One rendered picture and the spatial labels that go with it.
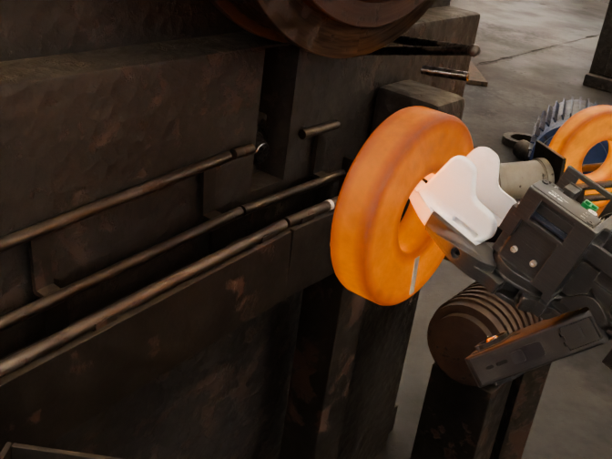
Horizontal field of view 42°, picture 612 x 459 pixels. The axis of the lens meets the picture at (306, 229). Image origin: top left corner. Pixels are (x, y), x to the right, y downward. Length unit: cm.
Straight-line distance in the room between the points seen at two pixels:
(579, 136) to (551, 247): 67
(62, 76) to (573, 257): 43
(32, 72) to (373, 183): 31
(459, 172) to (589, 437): 136
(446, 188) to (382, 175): 5
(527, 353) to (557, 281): 7
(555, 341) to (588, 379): 149
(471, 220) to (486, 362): 11
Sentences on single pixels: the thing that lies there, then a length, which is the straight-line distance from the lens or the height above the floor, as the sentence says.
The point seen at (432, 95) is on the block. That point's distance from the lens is 106.
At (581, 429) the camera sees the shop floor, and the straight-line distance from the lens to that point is 190.
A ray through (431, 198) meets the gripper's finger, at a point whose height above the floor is 85.
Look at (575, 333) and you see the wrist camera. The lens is 58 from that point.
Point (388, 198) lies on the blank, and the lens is 56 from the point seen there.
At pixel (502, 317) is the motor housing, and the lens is 113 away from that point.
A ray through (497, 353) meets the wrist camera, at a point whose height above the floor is 75.
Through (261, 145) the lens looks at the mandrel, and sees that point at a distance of 94.
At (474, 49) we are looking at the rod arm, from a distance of 86.
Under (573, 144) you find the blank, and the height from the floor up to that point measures 73.
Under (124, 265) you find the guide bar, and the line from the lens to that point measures 78.
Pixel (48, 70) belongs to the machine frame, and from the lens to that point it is 72.
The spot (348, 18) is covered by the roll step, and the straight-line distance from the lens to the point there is 78.
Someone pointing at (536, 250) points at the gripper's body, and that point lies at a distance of 55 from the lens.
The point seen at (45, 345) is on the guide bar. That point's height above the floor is 69.
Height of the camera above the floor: 107
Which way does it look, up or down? 26 degrees down
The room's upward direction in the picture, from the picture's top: 8 degrees clockwise
